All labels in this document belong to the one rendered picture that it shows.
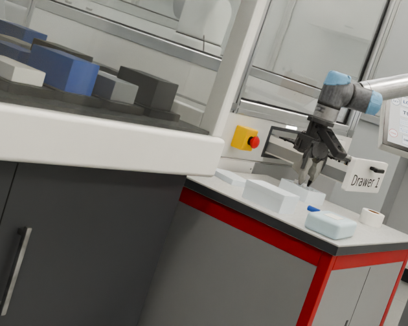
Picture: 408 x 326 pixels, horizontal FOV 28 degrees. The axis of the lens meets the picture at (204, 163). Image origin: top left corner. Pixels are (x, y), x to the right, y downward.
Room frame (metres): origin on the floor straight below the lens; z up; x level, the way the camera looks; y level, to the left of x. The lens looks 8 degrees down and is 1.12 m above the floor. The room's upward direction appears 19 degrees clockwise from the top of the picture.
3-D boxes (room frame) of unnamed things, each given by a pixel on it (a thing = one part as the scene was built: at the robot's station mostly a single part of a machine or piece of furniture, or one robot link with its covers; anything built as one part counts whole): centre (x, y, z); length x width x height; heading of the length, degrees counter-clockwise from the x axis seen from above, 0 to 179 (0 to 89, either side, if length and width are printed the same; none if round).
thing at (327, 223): (2.09, -0.36, 0.78); 0.15 x 0.10 x 0.04; 154
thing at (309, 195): (2.53, -0.32, 0.78); 0.12 x 0.08 x 0.04; 42
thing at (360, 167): (2.72, -0.53, 0.87); 0.29 x 0.02 x 0.11; 148
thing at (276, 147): (2.83, -0.35, 0.86); 0.40 x 0.26 x 0.06; 58
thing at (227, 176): (2.40, -0.09, 0.77); 0.13 x 0.09 x 0.02; 39
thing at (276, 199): (2.18, -0.20, 0.79); 0.13 x 0.09 x 0.05; 57
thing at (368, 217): (2.46, -0.54, 0.78); 0.07 x 0.07 x 0.04
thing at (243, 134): (2.60, -0.10, 0.88); 0.07 x 0.05 x 0.07; 148
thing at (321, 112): (2.52, -0.31, 1.03); 0.08 x 0.08 x 0.05
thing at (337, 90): (2.53, -0.31, 1.11); 0.09 x 0.08 x 0.11; 106
